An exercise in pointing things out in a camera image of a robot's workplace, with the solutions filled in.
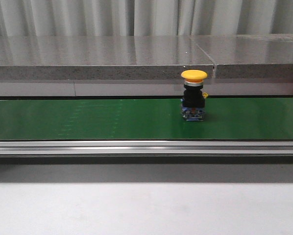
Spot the grey stone slab right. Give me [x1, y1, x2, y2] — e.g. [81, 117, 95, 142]
[190, 34, 293, 81]

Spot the waiting yellow mushroom button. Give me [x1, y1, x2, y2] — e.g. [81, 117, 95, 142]
[181, 70, 208, 121]

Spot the grey stone slab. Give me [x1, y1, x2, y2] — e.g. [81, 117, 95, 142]
[190, 34, 293, 81]
[0, 36, 213, 81]

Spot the grey stone slab left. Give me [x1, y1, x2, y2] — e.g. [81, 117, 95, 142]
[0, 36, 213, 81]

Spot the aluminium conveyor frame rail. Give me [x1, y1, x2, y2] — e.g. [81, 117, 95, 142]
[0, 140, 293, 156]

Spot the green conveyor belt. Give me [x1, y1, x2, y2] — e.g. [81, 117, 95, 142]
[0, 98, 293, 141]

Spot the grey curtain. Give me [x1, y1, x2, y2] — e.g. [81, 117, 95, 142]
[0, 0, 293, 37]

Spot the white base panel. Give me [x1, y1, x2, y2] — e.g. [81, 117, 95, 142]
[0, 78, 293, 97]

